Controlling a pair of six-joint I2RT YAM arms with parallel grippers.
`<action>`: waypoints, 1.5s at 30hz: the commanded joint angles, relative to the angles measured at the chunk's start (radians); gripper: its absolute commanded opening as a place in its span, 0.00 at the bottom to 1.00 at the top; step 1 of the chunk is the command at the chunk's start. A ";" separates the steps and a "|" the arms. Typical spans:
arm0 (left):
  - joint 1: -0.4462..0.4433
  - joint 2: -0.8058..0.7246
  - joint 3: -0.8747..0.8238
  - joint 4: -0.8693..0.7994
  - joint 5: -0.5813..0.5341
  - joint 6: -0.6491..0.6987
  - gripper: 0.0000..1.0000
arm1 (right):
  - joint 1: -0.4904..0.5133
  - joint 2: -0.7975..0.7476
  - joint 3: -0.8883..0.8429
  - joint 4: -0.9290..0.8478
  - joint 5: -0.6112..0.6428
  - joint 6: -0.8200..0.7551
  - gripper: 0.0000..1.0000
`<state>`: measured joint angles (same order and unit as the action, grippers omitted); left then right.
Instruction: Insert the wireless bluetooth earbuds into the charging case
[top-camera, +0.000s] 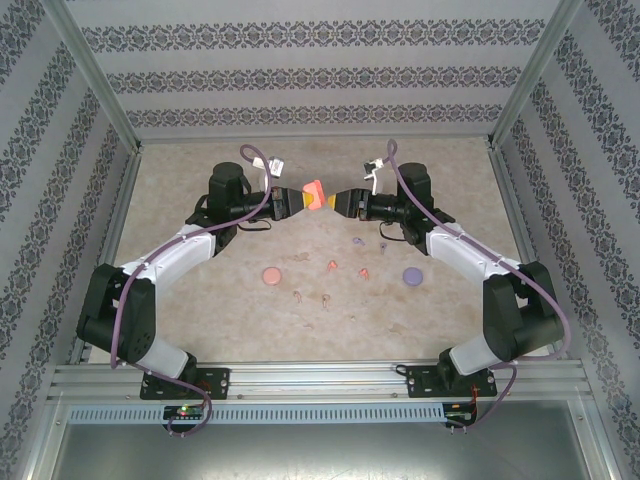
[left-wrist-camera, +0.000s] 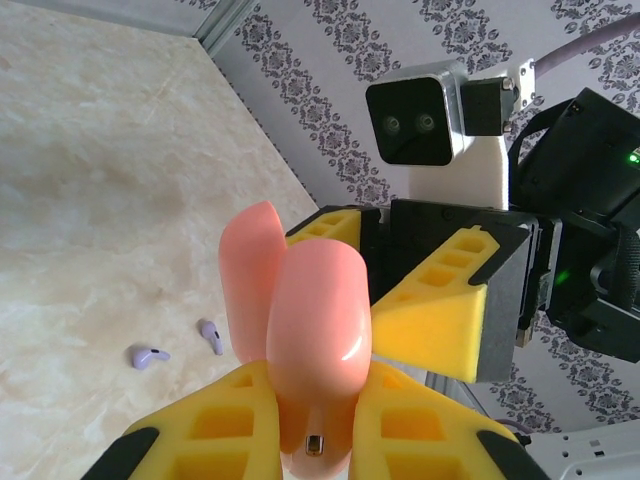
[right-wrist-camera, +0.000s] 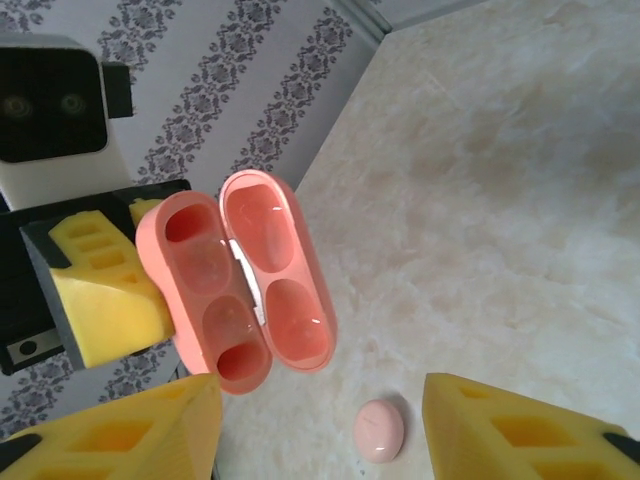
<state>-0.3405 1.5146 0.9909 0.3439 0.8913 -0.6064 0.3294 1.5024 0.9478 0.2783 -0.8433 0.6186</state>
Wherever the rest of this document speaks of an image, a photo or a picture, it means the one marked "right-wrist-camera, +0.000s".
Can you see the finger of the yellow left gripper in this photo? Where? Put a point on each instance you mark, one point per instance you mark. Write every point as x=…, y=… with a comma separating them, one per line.
x=142, y=210
x=100, y=310

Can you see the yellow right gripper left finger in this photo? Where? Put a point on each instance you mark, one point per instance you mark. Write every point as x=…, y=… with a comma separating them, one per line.
x=190, y=425

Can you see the aluminium frame post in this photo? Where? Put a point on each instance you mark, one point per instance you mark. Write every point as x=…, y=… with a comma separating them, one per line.
x=360, y=15

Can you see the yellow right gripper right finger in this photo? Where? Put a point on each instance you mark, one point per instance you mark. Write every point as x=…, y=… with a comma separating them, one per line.
x=450, y=425

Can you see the coral oblong earbud charging case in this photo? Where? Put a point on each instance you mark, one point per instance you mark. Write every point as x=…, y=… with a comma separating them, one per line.
x=300, y=250

